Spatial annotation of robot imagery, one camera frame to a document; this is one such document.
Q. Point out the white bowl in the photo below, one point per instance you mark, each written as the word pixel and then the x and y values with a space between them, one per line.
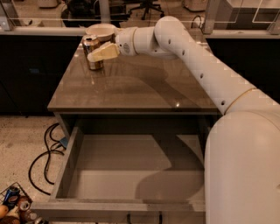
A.
pixel 104 32

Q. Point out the wire basket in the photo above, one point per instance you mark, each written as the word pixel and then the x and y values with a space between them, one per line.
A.
pixel 15 207

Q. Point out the black office chair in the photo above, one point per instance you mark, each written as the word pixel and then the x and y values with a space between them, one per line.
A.
pixel 147 5

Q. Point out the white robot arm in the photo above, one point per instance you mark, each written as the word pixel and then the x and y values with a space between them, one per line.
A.
pixel 242 159

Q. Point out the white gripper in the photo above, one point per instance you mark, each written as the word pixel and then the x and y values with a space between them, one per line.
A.
pixel 124 40

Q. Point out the black drawer handle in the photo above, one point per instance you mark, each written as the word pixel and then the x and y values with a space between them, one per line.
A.
pixel 144 219

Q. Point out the grey open top drawer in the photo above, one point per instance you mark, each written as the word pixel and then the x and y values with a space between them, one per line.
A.
pixel 105 177

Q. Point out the blue soda can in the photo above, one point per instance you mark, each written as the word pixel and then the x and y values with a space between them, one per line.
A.
pixel 11 197

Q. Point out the brown soda can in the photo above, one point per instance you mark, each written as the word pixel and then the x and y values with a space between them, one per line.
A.
pixel 23 203

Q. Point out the orange fruit in basket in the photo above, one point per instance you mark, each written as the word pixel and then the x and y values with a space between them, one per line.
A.
pixel 3 211

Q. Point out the orange soda can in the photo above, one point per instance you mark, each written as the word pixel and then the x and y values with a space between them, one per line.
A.
pixel 90 43

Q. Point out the grey cabinet with glossy top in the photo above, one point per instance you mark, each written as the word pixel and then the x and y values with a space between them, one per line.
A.
pixel 127 85

